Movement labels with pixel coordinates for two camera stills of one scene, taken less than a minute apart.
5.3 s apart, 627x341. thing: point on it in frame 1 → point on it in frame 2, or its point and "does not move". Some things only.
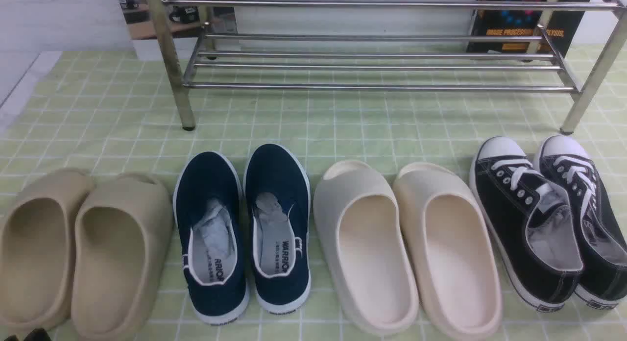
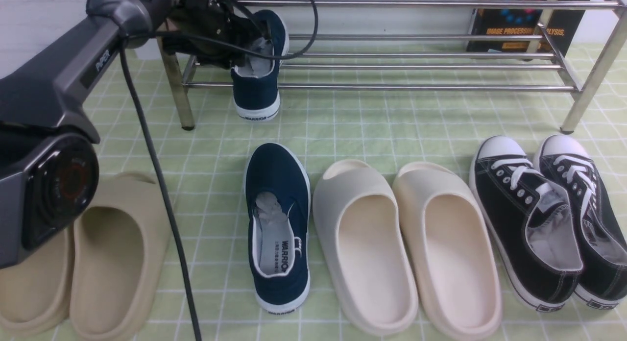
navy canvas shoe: x=277 y=203 does not move
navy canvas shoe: x=208 y=211 → x=255 y=85
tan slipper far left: x=37 y=236 does not move
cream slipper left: x=368 y=260 does not move
